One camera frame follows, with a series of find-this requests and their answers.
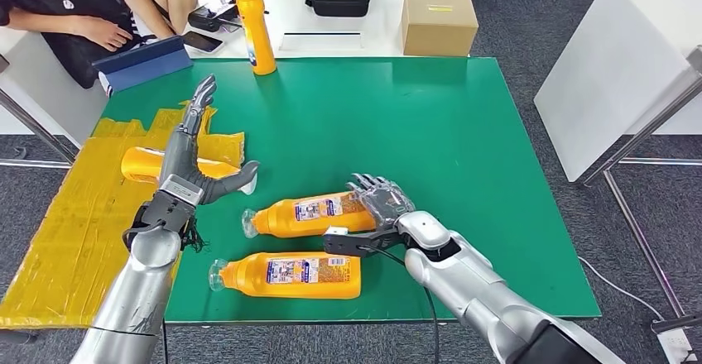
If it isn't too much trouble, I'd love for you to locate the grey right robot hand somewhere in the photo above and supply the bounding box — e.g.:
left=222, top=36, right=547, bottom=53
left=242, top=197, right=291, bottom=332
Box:
left=346, top=172, right=416, bottom=230

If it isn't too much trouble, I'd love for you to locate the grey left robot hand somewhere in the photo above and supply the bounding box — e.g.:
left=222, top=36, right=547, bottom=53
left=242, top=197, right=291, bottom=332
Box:
left=159, top=74, right=261, bottom=205

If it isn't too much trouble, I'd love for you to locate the orange detergent bottle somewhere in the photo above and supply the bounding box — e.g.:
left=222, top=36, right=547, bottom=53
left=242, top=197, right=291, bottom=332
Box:
left=230, top=0, right=277, bottom=76
left=120, top=146, right=259, bottom=197
left=208, top=251, right=363, bottom=300
left=242, top=190, right=379, bottom=240

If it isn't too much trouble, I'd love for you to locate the green table mat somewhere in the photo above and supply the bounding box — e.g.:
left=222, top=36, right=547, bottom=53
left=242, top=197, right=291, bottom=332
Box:
left=101, top=56, right=602, bottom=324

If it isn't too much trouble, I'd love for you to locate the blue tablet case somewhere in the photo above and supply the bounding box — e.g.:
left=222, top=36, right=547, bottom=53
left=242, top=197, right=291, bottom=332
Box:
left=92, top=35, right=194, bottom=97

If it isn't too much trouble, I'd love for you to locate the black remote controller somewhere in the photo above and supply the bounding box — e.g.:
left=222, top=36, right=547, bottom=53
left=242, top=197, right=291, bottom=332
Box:
left=187, top=0, right=271, bottom=34

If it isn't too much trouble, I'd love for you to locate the yellow taped plastic sheet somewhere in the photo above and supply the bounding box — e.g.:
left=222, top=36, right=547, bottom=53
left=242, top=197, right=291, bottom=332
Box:
left=0, top=100, right=246, bottom=330

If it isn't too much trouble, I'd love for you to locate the white desk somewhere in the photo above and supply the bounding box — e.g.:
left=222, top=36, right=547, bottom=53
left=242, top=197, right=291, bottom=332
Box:
left=0, top=26, right=109, bottom=149

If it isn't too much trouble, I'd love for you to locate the brown cardboard box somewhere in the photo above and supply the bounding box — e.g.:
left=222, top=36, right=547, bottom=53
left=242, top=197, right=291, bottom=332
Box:
left=401, top=0, right=479, bottom=57

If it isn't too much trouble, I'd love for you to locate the large white table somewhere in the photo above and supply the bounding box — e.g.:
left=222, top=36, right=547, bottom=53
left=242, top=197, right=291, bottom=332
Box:
left=534, top=0, right=702, bottom=184

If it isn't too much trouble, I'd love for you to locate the white power strip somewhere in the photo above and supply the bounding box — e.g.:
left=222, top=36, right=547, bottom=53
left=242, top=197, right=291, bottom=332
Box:
left=656, top=328, right=700, bottom=364

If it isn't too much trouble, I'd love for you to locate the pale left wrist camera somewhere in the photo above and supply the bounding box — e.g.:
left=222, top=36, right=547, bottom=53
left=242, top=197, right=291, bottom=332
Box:
left=156, top=174, right=205, bottom=209

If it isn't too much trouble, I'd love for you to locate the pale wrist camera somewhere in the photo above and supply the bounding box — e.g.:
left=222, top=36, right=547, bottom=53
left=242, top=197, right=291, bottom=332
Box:
left=156, top=174, right=205, bottom=209
left=323, top=226, right=408, bottom=258

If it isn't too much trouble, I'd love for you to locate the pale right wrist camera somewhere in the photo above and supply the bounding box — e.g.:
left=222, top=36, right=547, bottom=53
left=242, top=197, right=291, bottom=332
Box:
left=323, top=226, right=408, bottom=258

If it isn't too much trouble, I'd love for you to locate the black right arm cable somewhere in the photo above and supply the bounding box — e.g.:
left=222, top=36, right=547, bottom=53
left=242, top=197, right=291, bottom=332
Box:
left=373, top=245, right=441, bottom=364

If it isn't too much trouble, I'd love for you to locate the metal table leg frame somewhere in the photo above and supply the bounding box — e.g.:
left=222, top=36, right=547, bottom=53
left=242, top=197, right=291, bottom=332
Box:
left=0, top=91, right=78, bottom=170

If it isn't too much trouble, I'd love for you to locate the white floor cable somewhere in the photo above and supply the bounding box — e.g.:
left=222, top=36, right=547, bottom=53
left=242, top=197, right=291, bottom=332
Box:
left=578, top=256, right=666, bottom=322

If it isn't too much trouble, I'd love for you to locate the metal stand frame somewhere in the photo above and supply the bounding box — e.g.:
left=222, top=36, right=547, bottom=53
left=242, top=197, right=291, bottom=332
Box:
left=579, top=43, right=702, bottom=336

